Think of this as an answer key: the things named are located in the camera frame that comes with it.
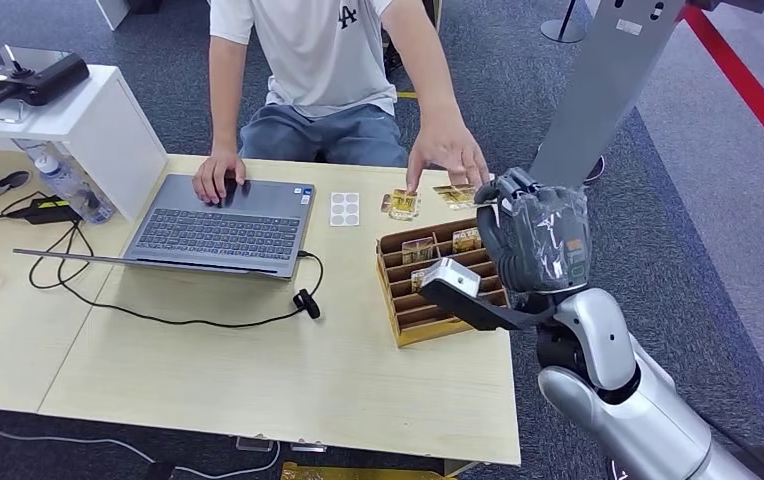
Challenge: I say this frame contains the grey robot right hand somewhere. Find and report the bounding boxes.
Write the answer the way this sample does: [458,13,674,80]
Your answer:
[473,166,593,297]

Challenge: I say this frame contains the person's left hand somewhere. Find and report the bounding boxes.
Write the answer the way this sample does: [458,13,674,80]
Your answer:
[406,122,491,195]

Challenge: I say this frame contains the person's right hand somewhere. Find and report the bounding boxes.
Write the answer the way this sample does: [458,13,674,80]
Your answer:
[191,148,249,205]

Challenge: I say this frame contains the cardboard card organizer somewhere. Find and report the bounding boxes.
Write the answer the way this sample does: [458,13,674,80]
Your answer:
[375,218,512,350]

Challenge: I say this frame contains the person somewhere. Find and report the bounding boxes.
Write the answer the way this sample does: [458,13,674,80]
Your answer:
[191,0,491,207]

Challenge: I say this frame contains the grey laptop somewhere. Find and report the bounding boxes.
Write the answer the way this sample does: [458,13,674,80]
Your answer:
[12,174,317,281]

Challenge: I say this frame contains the stack of gold cards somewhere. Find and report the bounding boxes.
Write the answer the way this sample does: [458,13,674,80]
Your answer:
[380,188,422,222]

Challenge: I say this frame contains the white box shelf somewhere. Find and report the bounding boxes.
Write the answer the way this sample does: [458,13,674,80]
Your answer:
[0,64,169,221]

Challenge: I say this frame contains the white round sticker sheet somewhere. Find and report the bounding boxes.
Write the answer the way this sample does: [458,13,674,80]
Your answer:
[328,192,361,228]

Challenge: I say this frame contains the clear plastic water bottle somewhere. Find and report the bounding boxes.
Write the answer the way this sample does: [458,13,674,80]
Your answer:
[14,139,116,225]

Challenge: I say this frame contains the grey stanchion base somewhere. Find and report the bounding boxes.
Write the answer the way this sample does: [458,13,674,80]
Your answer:
[539,0,589,45]

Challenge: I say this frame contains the grey kiosk stand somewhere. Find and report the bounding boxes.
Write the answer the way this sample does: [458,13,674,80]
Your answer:
[527,0,688,191]

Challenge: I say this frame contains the black power adapter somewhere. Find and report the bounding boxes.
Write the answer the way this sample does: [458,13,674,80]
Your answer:
[5,195,83,227]

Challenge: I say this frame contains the black handheld controller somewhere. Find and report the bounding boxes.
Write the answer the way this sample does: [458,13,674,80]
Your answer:
[0,52,90,109]

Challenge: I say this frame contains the red barrier belt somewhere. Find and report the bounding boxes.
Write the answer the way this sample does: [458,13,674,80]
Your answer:
[680,5,764,181]

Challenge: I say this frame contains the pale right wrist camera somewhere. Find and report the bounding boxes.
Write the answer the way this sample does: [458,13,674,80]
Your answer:
[419,257,556,333]

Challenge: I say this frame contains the black laptop power cable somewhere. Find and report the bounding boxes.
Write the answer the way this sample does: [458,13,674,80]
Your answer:
[27,221,325,330]

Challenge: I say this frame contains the white floor cable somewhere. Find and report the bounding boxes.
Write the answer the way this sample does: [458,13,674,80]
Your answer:
[0,423,283,480]

